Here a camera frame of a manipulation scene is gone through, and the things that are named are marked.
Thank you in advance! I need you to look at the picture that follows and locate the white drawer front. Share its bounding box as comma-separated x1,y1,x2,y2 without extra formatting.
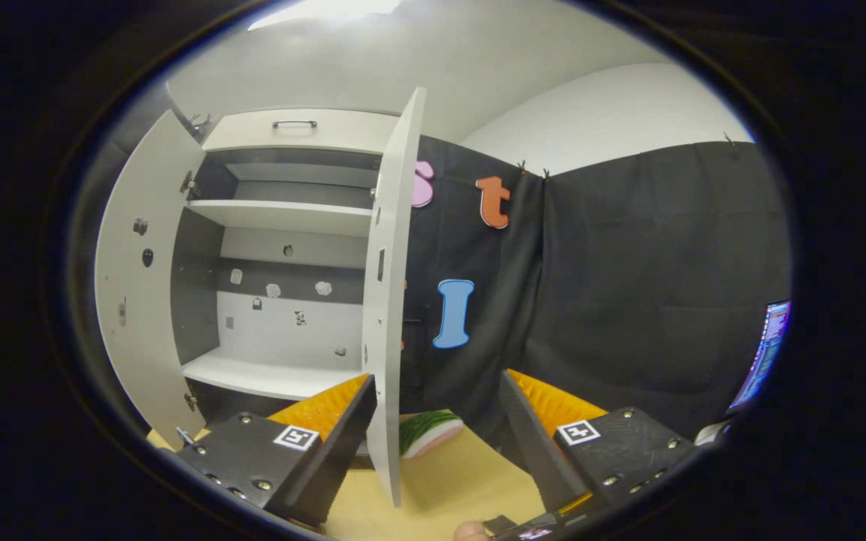
201,108,404,156

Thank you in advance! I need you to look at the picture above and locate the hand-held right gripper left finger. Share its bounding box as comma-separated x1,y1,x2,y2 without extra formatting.
176,373,380,527

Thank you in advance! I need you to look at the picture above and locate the cabinet door with cat sticker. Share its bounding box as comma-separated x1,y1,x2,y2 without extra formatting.
361,86,428,509

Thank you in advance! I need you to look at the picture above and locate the white and grey cabinet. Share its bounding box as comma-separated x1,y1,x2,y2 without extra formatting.
170,107,405,423

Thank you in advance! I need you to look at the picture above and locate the watermelon slice toy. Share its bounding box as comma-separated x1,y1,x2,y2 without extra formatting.
398,410,465,460

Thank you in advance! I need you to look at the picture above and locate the ceiling light panel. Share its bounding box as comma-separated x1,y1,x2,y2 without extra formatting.
247,0,404,32

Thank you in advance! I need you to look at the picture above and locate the white flat item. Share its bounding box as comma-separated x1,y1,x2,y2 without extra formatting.
694,420,733,446

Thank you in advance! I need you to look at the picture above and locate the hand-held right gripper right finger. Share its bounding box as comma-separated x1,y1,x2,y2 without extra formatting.
498,367,698,520

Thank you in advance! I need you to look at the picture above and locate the computer monitor screen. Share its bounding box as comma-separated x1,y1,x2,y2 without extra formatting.
728,300,792,413

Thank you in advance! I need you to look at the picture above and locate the white cabinet shelf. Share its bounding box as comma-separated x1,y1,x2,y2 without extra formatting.
186,198,374,239

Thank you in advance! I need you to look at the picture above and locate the cabinet door with camera sticker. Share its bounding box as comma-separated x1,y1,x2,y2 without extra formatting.
94,109,207,452

